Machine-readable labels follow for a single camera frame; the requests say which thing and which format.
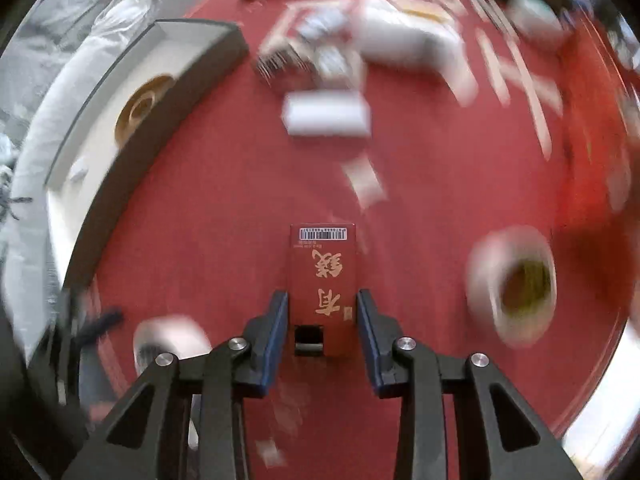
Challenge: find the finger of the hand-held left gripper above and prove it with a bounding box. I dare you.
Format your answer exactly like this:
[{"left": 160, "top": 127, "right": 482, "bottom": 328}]
[{"left": 75, "top": 309, "right": 126, "bottom": 347}]

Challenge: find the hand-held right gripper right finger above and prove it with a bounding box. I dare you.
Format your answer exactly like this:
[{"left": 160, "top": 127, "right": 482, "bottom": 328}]
[{"left": 356, "top": 289, "right": 583, "bottom": 480}]

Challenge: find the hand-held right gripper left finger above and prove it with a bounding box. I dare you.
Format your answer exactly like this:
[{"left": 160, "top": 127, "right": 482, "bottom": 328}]
[{"left": 62, "top": 290, "right": 289, "bottom": 480}]

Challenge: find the white bottle with yellow label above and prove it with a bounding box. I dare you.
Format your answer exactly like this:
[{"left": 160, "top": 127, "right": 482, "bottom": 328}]
[{"left": 132, "top": 314, "right": 213, "bottom": 377}]

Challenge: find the red box with gold print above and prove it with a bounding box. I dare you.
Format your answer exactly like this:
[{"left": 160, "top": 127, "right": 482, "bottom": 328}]
[{"left": 287, "top": 223, "right": 358, "bottom": 358}]

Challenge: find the white tape roll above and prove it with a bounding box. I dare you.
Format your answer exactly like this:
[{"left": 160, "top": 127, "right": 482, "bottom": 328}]
[{"left": 465, "top": 226, "right": 557, "bottom": 350}]

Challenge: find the grey shallow tray box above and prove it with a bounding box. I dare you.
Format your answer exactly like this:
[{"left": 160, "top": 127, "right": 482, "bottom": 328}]
[{"left": 44, "top": 19, "right": 250, "bottom": 291}]

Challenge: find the small white card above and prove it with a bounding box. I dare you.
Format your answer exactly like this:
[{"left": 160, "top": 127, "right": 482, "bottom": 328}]
[
  {"left": 254, "top": 439, "right": 287, "bottom": 469},
  {"left": 342, "top": 156, "right": 387, "bottom": 209}
]

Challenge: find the red printed tablecloth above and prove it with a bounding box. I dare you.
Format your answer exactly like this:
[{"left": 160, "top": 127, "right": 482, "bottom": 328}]
[{"left": 65, "top": 0, "right": 640, "bottom": 480}]

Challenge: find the brown tape roll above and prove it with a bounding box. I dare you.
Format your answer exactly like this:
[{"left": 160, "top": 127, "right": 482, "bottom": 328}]
[{"left": 114, "top": 75, "right": 176, "bottom": 148}]

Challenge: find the white rectangular box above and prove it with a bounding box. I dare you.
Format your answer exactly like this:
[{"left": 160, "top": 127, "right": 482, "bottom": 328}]
[{"left": 281, "top": 89, "right": 372, "bottom": 139}]

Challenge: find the grey sofa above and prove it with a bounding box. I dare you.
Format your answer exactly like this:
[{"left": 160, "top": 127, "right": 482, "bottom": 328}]
[{"left": 0, "top": 0, "right": 201, "bottom": 361}]

